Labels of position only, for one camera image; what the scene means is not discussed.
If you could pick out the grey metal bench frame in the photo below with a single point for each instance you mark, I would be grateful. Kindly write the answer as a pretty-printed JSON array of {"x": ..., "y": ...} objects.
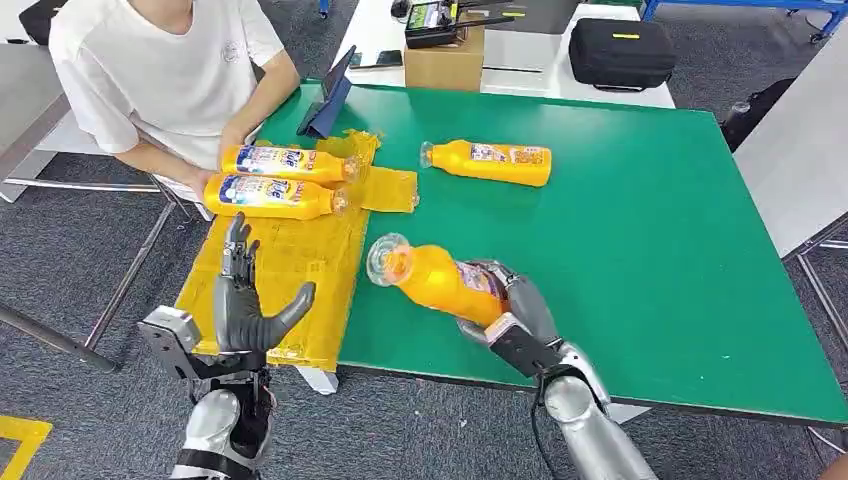
[{"x": 126, "y": 265}]

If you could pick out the black bag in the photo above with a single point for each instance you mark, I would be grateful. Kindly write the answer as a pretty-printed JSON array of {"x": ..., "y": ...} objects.
[{"x": 755, "y": 112}]

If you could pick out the brown cardboard box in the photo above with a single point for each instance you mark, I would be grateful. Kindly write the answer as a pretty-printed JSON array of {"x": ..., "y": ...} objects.
[{"x": 444, "y": 65}]

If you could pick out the black remote controller with antennas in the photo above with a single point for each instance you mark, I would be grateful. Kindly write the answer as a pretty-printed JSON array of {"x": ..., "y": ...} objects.
[{"x": 430, "y": 21}]

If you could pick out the black pen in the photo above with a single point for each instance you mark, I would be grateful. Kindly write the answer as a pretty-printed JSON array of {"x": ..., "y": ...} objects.
[{"x": 511, "y": 69}]

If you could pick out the black chair back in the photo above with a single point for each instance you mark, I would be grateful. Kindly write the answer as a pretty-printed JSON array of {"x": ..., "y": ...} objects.
[{"x": 40, "y": 20}]

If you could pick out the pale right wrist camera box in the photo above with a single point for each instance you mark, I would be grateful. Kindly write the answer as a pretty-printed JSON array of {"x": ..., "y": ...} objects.
[{"x": 520, "y": 344}]

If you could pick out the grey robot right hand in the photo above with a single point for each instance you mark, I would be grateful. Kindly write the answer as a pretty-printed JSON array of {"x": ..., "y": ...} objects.
[{"x": 530, "y": 305}]

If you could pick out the grey side table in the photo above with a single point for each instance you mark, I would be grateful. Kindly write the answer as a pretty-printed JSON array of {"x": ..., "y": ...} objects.
[{"x": 798, "y": 152}]

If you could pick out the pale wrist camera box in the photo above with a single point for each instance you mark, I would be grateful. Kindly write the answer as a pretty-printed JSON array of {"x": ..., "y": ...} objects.
[
  {"x": 169, "y": 338},
  {"x": 520, "y": 344}
]

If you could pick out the black phone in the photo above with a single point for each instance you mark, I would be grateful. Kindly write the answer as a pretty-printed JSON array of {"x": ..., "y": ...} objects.
[{"x": 379, "y": 60}]

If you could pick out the person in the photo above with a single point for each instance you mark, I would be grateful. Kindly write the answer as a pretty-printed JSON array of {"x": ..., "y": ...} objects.
[{"x": 159, "y": 66}]

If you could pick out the green table mat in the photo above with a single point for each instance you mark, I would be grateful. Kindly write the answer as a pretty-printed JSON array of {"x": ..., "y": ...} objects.
[{"x": 662, "y": 252}]

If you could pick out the yellow sheet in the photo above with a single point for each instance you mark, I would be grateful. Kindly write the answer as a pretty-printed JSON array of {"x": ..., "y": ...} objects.
[{"x": 298, "y": 265}]

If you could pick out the person's right hand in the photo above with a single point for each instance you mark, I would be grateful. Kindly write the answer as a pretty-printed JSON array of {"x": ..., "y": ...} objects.
[{"x": 201, "y": 182}]

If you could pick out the white table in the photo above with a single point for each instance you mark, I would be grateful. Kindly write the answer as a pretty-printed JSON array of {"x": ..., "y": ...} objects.
[{"x": 536, "y": 50}]

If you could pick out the tablet in blue case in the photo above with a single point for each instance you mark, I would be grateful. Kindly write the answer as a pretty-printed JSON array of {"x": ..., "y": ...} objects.
[{"x": 329, "y": 99}]

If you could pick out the yellow floor tape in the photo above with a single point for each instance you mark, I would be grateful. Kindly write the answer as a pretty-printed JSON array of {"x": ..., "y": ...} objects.
[{"x": 23, "y": 444}]

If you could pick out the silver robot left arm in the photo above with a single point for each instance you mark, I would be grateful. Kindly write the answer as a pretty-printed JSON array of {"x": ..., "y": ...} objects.
[{"x": 218, "y": 424}]

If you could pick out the orange drink bottle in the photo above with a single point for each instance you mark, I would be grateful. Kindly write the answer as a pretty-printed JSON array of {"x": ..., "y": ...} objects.
[
  {"x": 288, "y": 162},
  {"x": 272, "y": 197},
  {"x": 437, "y": 278},
  {"x": 490, "y": 162}
]

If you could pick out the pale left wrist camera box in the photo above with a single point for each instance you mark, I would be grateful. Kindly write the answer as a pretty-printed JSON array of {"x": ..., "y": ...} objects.
[{"x": 169, "y": 338}]

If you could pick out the black hard carry case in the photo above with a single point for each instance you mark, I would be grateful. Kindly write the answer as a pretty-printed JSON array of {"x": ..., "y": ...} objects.
[{"x": 623, "y": 53}]

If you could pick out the blue metal frame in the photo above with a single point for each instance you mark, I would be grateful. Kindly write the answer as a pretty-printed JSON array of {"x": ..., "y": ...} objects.
[{"x": 742, "y": 5}]

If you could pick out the person's left hand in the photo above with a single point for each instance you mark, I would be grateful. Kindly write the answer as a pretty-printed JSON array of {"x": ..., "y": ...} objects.
[{"x": 232, "y": 138}]

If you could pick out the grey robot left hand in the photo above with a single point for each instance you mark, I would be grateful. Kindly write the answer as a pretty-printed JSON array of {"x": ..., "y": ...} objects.
[{"x": 238, "y": 311}]

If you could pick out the white table leg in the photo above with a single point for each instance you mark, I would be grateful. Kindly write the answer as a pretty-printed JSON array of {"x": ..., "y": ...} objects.
[{"x": 321, "y": 381}]

